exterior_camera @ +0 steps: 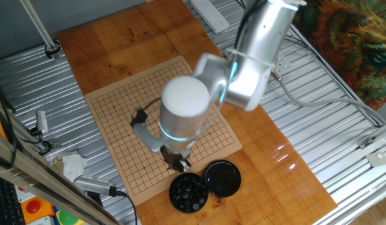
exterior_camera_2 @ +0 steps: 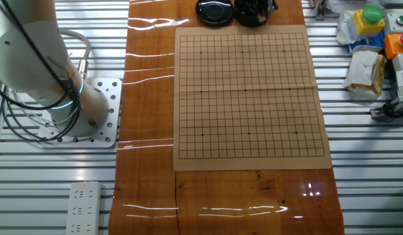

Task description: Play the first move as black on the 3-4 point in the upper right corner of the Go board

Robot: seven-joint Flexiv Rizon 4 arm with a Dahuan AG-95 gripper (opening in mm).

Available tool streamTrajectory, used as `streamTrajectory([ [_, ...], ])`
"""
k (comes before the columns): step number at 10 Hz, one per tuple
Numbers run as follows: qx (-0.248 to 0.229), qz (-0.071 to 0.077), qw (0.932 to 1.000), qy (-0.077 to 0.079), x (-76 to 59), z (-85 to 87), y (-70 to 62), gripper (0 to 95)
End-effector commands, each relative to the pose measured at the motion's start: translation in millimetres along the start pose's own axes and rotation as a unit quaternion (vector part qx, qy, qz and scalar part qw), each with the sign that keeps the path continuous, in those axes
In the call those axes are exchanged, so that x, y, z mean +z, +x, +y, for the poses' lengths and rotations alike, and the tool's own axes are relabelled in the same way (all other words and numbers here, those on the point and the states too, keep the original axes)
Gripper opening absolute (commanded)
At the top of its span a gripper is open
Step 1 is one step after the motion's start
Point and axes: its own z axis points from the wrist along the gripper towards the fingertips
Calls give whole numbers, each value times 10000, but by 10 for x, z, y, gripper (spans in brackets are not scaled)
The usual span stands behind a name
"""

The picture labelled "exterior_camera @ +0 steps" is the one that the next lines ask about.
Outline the camera stand foot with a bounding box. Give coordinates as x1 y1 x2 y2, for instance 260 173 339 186
86 191 104 208

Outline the black keyboard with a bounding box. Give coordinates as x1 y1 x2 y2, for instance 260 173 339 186
0 174 25 225

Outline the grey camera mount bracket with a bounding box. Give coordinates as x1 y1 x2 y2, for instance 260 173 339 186
132 121 164 154

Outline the tan paper Go board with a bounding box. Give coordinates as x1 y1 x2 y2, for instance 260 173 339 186
84 55 243 206

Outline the small silver camera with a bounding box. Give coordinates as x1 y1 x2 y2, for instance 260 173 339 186
36 110 49 136

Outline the white control box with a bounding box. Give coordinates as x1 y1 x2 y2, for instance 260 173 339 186
14 184 36 203

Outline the orange box red button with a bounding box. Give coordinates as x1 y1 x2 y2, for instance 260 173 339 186
20 196 55 224

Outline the grey cable with metal plug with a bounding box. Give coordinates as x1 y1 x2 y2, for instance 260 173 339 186
270 68 386 126

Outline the black bowl lid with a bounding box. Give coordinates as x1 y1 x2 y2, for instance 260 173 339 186
203 159 242 198

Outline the grey box silver button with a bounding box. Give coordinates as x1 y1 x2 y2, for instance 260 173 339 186
32 215 56 225

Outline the white plate with hole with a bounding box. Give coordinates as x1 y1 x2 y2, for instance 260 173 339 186
365 151 386 168

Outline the black camera cable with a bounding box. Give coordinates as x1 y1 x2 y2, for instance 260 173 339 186
116 189 139 225

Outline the crumpled white tissue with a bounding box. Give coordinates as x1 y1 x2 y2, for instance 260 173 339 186
61 152 88 183

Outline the white power strip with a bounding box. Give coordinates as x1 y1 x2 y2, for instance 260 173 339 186
190 0 230 34

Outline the yellow plastic packet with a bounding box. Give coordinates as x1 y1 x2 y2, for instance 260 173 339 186
52 156 66 172

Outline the wood grain table sheet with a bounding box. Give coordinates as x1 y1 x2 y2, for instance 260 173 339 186
57 0 338 225

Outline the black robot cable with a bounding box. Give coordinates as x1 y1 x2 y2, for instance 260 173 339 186
235 0 260 60

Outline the beige frame beam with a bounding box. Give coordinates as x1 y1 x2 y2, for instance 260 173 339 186
0 131 119 225

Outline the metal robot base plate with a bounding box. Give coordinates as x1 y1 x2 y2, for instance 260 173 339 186
272 46 291 72

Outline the small metal bracket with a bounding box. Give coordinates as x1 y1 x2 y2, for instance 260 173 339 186
357 136 374 150

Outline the yellow box green button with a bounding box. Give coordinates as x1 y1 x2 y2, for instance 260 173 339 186
54 209 85 225

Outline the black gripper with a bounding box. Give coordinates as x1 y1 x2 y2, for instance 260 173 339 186
161 146 193 174

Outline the colourful patterned cloth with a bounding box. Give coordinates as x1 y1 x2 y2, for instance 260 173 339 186
291 0 386 112

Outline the metal pole with black clamp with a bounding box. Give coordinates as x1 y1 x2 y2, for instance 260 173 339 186
19 0 61 60

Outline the black bowl of Go stones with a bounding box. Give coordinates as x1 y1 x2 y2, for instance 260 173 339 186
168 172 209 214

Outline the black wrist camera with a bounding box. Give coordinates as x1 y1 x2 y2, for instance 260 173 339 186
131 107 149 128

